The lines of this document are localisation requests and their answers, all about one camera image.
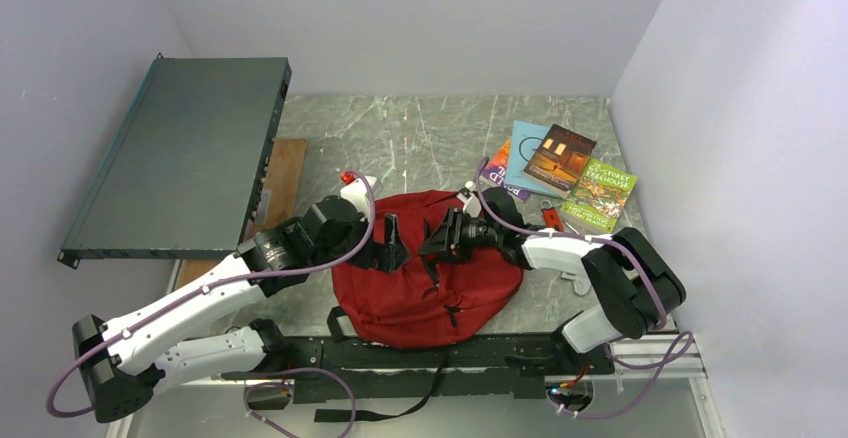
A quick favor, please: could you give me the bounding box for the green Treehouse book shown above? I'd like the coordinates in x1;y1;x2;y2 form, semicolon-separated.
561;158;638;233

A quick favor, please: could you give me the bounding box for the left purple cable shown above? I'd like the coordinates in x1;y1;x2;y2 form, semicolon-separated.
46;169;378;438

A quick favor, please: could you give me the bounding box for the purple cable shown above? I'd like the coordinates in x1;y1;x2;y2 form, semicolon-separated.
46;169;378;438
474;156;696;422

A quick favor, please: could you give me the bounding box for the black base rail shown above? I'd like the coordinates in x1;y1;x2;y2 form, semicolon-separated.
218;332;617;403

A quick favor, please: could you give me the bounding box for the red backpack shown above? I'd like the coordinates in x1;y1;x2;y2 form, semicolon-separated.
325;189;525;350

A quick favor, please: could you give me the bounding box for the dark house cover book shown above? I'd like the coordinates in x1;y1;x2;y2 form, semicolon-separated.
523;124;597;198

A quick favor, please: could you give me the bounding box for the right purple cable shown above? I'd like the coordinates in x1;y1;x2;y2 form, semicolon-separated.
474;156;696;422

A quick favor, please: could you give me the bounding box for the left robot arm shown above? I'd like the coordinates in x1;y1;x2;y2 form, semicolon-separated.
71;195;409;423

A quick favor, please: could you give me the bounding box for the wooden board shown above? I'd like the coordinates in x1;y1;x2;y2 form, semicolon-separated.
176;138;308;291

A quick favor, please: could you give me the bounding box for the dark grey rack server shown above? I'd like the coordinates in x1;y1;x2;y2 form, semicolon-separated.
57;56;292;268

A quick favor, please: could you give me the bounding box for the purple Roald Dahl book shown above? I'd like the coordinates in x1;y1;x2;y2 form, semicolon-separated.
479;138;530;202

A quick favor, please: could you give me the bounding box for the orange handled adjustable wrench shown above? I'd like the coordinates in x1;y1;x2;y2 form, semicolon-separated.
541;200;591;296

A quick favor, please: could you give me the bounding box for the light blue booklet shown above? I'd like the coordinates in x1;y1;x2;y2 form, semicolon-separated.
506;120;557;197

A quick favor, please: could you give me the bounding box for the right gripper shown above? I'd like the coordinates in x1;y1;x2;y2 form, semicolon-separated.
417;206;502;264

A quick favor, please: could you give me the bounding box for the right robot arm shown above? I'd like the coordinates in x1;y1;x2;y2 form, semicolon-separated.
417;188;687;373

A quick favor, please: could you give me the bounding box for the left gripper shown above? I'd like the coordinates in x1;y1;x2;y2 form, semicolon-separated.
312;211;410;273

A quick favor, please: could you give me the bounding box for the green handled screwdriver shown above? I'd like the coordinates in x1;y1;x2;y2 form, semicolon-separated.
563;222;592;243

